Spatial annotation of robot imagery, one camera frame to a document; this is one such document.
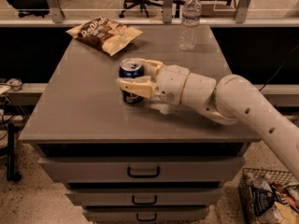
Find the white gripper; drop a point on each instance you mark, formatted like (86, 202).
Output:
(172, 83)

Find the blue pepsi can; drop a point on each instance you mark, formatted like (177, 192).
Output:
(131, 67)

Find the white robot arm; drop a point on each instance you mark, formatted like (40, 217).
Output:
(226, 101)

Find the brown chip bag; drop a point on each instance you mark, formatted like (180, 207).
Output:
(105, 35)

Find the clear plastic water bottle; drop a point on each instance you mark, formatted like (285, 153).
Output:
(190, 21)

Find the grey drawer cabinet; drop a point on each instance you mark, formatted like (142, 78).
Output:
(81, 114)

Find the top grey drawer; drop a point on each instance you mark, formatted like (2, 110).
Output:
(141, 169)

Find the grey drawer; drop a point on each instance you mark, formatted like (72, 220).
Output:
(146, 214)
(144, 197)
(141, 169)

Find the middle grey drawer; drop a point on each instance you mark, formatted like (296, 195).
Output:
(144, 197)

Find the bottom grey drawer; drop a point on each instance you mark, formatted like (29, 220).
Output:
(146, 214)

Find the black metal stand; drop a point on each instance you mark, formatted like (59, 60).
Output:
(12, 175)

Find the snack packets in basket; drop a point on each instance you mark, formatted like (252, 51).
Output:
(273, 202)

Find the wire basket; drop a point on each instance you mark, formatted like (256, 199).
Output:
(245, 192)

